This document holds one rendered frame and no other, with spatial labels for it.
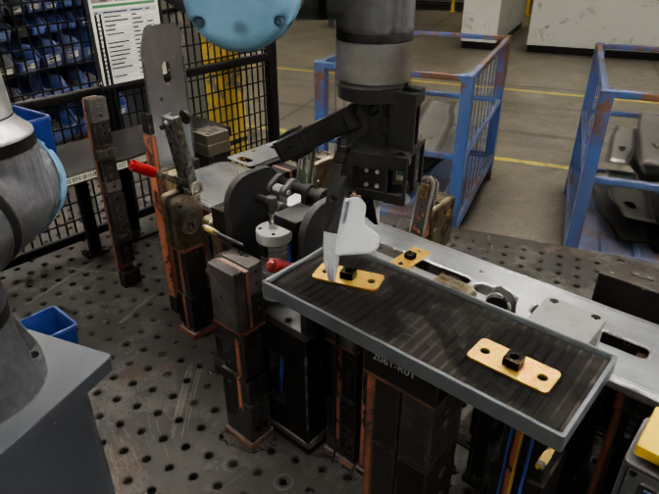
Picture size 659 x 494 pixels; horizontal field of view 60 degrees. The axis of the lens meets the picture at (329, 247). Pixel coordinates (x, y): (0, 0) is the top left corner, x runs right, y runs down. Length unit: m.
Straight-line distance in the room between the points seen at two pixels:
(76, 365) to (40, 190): 0.20
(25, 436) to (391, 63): 0.51
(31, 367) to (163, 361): 0.67
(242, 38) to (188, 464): 0.85
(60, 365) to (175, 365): 0.61
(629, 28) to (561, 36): 0.81
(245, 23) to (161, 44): 1.07
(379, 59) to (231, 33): 0.19
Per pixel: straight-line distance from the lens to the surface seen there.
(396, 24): 0.56
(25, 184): 0.71
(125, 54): 1.76
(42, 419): 0.68
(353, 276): 0.70
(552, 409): 0.57
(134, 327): 1.46
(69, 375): 0.72
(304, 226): 0.82
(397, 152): 0.59
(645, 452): 0.57
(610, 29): 8.80
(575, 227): 2.91
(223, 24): 0.42
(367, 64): 0.56
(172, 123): 1.17
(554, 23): 8.78
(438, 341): 0.61
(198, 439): 1.16
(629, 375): 0.90
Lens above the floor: 1.54
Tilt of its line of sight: 29 degrees down
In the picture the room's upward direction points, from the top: straight up
